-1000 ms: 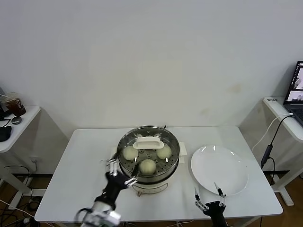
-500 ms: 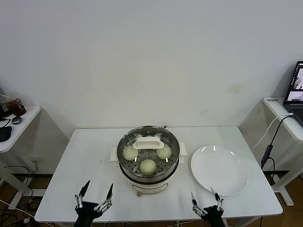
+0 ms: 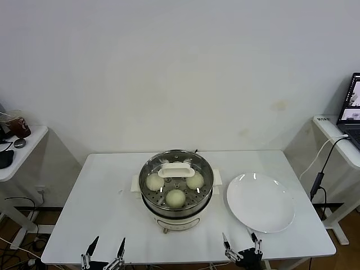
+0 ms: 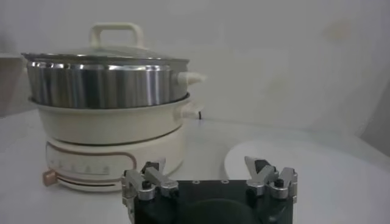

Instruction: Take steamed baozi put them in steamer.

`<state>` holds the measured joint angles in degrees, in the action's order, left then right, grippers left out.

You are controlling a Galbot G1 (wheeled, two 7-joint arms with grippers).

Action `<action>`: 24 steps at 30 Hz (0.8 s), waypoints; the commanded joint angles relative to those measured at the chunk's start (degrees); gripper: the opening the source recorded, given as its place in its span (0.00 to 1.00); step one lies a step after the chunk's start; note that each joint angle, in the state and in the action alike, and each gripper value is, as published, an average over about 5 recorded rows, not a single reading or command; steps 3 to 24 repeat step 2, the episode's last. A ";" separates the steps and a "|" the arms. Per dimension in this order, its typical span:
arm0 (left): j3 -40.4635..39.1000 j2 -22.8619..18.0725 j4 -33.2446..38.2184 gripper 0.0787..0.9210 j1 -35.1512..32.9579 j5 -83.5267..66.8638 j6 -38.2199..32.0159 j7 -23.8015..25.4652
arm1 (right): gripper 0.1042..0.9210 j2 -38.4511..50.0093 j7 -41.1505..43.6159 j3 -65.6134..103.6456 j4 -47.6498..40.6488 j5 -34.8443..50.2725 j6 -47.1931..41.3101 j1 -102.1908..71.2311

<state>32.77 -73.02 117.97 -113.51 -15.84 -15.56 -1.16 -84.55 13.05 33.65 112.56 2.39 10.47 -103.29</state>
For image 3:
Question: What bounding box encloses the cream electric cooker base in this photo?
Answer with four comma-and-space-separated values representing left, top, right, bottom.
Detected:
130, 168, 223, 235

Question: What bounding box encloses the white round plate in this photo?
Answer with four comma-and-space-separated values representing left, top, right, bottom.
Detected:
226, 172, 296, 233

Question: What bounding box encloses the white side desk with label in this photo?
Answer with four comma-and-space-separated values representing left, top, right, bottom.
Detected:
313, 114, 360, 245

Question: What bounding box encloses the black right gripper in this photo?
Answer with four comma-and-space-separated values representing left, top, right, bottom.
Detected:
222, 227, 264, 270

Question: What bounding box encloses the stainless steel steamer basket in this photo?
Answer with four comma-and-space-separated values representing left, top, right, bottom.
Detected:
139, 148, 214, 214

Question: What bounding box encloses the white charging cable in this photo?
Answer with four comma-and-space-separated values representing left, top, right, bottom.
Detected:
298, 134, 350, 181

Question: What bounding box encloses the laptop with dark purple screen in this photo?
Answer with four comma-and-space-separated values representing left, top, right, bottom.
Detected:
0, 102, 9, 141

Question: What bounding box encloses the white wall power socket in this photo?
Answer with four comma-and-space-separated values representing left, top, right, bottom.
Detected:
35, 184, 53, 195

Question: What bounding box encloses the plastic cup of iced coffee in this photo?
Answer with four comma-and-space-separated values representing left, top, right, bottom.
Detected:
4, 109, 31, 139

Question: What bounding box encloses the black floor cable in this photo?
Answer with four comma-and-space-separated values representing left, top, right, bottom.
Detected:
4, 196, 39, 234

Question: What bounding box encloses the black cable with adapter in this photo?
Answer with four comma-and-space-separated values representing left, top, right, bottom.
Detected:
309, 136, 351, 220

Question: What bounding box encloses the glass lid with cream handle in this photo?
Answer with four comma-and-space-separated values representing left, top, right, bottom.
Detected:
139, 148, 214, 211

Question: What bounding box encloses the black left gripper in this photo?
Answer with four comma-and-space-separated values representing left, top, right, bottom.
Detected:
80, 235, 127, 270

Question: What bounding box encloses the open black laptop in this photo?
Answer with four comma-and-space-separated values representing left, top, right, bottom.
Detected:
336, 71, 360, 150

